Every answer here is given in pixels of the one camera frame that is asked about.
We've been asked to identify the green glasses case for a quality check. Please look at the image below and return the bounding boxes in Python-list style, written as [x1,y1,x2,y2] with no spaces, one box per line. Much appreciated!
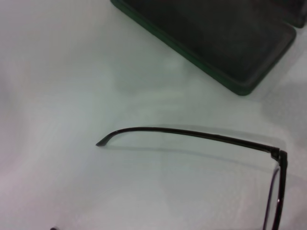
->
[110,0,307,97]

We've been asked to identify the black glasses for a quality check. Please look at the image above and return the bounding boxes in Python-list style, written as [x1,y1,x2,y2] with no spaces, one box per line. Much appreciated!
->
[49,126,288,230]

